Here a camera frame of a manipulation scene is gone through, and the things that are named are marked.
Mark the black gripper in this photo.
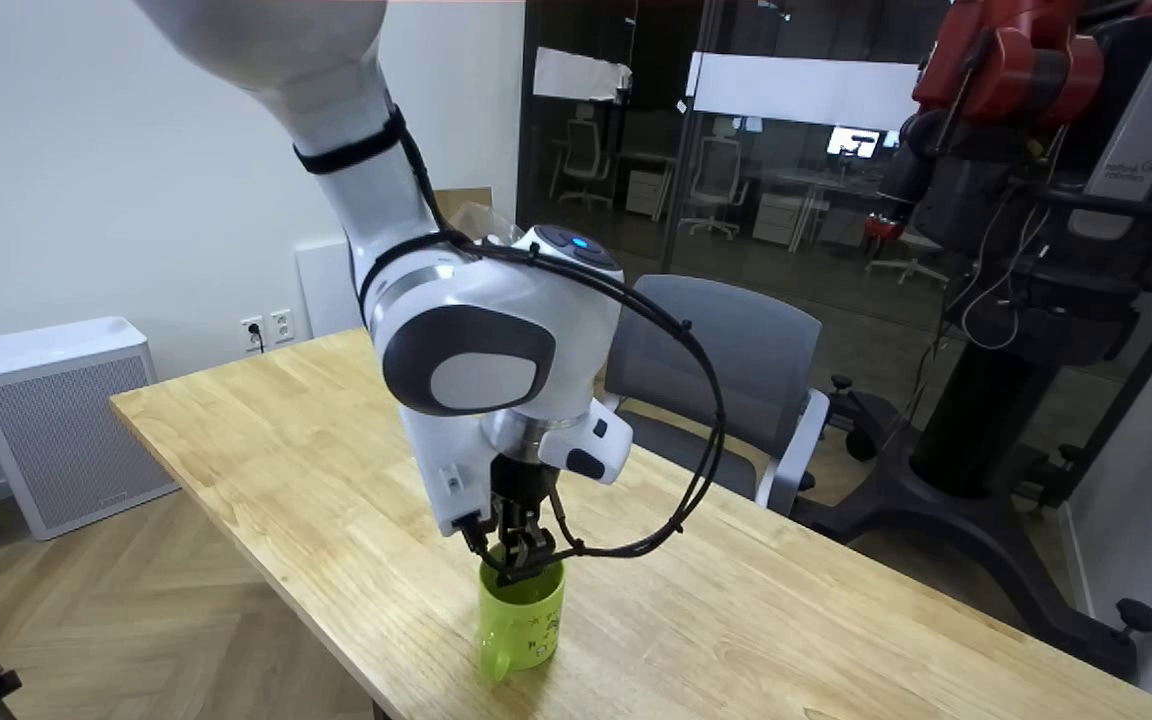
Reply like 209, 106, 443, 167
471, 453, 569, 583

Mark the green ceramic mug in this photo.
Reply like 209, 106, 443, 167
471, 554, 569, 683

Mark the white office chair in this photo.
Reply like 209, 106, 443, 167
864, 211, 954, 293

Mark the grey armchair with white arms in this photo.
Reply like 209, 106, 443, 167
595, 273, 831, 514

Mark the white air purifier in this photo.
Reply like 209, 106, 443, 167
0, 310, 179, 544

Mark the lit computer monitor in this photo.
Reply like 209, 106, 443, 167
824, 123, 888, 158

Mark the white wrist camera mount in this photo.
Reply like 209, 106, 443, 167
558, 403, 637, 487

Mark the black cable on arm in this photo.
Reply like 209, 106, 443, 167
354, 105, 729, 558

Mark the white wall panel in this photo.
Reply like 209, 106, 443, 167
293, 236, 367, 341

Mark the white wall outlet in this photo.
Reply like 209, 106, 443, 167
237, 305, 295, 355

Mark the red and black pedestal robot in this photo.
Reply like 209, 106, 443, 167
790, 0, 1152, 683

